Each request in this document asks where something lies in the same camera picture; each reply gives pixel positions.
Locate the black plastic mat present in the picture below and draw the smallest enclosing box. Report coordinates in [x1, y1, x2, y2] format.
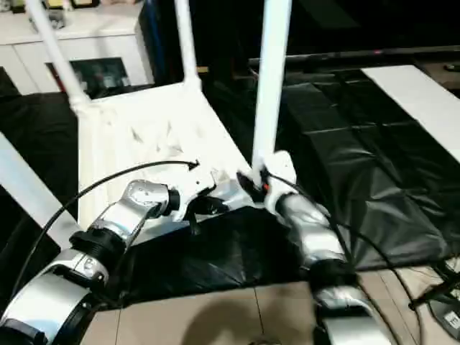
[0, 66, 460, 310]

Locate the white board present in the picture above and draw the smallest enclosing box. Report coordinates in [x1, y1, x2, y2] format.
[361, 64, 460, 162]

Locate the white glass-door cabinet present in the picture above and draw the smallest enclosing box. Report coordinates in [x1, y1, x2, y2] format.
[0, 0, 155, 96]

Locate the grey power adapter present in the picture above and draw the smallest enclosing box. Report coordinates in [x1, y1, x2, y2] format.
[429, 296, 460, 330]

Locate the dark grey bundle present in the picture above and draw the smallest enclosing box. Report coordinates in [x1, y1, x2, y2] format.
[46, 9, 71, 23]

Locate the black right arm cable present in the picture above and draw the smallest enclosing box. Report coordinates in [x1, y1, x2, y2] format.
[267, 172, 425, 345]

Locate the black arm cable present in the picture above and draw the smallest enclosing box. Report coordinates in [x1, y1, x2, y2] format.
[267, 172, 425, 345]
[10, 160, 201, 299]

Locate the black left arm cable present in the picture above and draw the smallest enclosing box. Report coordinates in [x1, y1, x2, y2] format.
[10, 160, 201, 299]

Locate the black metal rail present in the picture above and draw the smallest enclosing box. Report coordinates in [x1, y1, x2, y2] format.
[247, 45, 460, 66]

